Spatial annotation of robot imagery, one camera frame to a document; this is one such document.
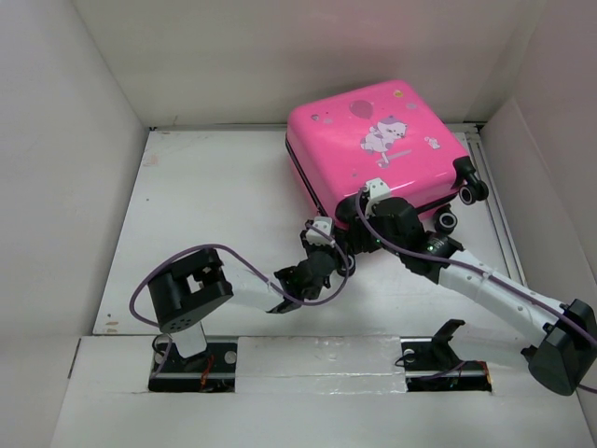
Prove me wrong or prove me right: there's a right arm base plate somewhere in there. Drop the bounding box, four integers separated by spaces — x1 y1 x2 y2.
394 319 493 392

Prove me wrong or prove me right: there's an aluminium rail right edge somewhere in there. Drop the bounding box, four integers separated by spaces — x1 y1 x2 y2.
465 123 528 286

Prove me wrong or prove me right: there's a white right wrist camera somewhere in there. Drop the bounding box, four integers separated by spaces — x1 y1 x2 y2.
365 177 392 203

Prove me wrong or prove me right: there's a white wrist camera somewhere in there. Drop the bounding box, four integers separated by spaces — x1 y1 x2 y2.
365 177 392 203
304 217 335 247

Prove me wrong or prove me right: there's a pink suitcase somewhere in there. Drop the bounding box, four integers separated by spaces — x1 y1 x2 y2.
285 80 489 230

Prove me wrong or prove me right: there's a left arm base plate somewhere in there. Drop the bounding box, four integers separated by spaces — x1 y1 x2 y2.
147 339 238 394

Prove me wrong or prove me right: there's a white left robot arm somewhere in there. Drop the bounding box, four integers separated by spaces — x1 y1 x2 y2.
144 245 354 371

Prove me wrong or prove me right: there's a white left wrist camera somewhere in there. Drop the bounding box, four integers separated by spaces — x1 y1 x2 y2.
304 217 335 247

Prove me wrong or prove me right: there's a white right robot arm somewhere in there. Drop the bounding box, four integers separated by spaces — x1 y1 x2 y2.
354 189 596 396

